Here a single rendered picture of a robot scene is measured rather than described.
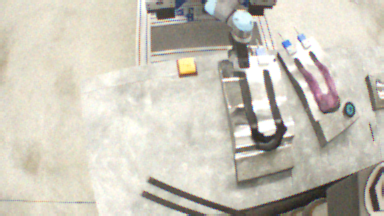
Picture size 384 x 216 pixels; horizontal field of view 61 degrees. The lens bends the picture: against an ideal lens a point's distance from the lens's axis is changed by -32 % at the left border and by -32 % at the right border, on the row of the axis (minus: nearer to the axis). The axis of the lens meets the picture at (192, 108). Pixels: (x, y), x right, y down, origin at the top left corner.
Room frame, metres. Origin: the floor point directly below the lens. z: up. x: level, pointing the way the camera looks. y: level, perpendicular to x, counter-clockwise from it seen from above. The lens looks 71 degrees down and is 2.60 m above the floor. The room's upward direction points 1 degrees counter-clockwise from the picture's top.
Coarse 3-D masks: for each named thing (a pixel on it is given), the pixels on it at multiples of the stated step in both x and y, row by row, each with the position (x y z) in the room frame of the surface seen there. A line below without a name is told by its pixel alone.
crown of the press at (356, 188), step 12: (372, 168) 0.08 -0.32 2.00; (348, 180) 0.07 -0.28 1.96; (360, 180) 0.06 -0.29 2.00; (372, 180) 0.06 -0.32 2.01; (336, 192) 0.06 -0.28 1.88; (348, 192) 0.05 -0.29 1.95; (360, 192) 0.04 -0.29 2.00; (372, 192) 0.03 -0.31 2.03; (336, 204) 0.03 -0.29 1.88; (348, 204) 0.02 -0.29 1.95; (360, 204) 0.02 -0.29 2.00; (372, 204) 0.01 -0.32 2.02
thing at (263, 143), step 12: (240, 72) 0.72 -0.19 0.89; (264, 72) 0.72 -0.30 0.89; (240, 84) 0.67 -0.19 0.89; (252, 108) 0.57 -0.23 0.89; (276, 108) 0.56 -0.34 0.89; (252, 120) 0.51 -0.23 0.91; (276, 120) 0.51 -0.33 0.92; (252, 132) 0.47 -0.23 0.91; (276, 132) 0.45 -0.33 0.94; (264, 144) 0.42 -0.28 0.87; (276, 144) 0.42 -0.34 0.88
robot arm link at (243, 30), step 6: (234, 12) 0.82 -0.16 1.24; (240, 12) 0.81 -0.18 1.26; (246, 12) 0.81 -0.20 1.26; (234, 18) 0.78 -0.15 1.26; (240, 18) 0.78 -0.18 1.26; (246, 18) 0.78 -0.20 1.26; (252, 18) 0.79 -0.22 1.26; (228, 24) 0.78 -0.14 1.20; (234, 24) 0.77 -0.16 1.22; (240, 24) 0.75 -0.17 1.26; (246, 24) 0.75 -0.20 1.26; (252, 24) 0.77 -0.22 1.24; (234, 30) 0.77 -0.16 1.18; (240, 30) 0.75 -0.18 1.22; (246, 30) 0.75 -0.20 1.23; (240, 36) 0.75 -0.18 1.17; (246, 36) 0.75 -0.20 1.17
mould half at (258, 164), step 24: (240, 96) 0.62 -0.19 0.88; (264, 96) 0.62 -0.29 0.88; (240, 120) 0.51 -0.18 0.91; (264, 120) 0.51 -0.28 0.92; (288, 120) 0.50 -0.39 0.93; (240, 144) 0.41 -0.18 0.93; (288, 144) 0.42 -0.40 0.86; (240, 168) 0.33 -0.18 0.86; (264, 168) 0.32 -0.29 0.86; (288, 168) 0.31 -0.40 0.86
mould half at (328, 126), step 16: (320, 48) 0.89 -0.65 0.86; (288, 64) 0.78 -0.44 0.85; (304, 64) 0.79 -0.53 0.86; (304, 80) 0.69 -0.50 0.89; (320, 80) 0.70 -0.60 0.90; (336, 80) 0.70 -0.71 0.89; (304, 96) 0.62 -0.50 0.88; (320, 112) 0.55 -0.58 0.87; (336, 112) 0.53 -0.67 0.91; (320, 128) 0.47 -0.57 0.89; (336, 128) 0.46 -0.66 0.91; (320, 144) 0.41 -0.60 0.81
